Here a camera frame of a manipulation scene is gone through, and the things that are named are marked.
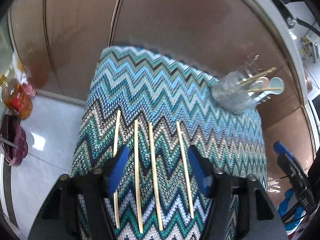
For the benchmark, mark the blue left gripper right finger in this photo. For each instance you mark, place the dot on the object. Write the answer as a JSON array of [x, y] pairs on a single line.
[[202, 170]]

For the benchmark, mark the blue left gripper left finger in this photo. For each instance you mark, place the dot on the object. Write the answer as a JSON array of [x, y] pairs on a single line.
[[114, 170]]

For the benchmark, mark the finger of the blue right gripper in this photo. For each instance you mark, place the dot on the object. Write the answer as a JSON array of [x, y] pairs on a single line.
[[281, 151]]

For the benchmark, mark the wooden chopstick seven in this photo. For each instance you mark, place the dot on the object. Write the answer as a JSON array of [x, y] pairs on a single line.
[[265, 89]]

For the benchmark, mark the wooden chopstick two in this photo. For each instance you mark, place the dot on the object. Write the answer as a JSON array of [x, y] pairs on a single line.
[[137, 188]]

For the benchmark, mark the light blue ceramic spoon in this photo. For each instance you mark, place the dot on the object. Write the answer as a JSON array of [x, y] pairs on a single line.
[[273, 82]]

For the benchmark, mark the wooden chopstick one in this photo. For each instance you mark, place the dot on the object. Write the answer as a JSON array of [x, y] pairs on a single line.
[[115, 150]]

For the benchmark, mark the wooden chopstick four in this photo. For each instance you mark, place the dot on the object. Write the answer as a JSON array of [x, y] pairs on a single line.
[[185, 168]]

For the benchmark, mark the wooden chopstick three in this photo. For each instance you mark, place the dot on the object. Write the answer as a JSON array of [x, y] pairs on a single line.
[[154, 177]]

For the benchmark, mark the wooden chopstick five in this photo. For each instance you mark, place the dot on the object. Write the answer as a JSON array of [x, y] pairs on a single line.
[[270, 70]]

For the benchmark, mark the beige ceramic spoon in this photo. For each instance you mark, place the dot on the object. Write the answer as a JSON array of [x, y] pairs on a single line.
[[262, 82]]

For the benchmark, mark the wooden chopstick six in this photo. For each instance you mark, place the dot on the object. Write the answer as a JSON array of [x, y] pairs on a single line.
[[253, 78]]

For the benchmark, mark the zigzag knitted table cloth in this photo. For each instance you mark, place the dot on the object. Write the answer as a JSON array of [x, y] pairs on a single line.
[[151, 87]]

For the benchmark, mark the purple plastic stool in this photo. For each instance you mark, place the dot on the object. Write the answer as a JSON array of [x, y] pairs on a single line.
[[15, 146]]

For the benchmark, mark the cooking oil bottle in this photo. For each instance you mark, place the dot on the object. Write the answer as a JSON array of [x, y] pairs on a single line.
[[15, 98]]

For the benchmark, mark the wire utensil rack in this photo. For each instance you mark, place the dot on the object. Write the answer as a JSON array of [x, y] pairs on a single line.
[[248, 69]]

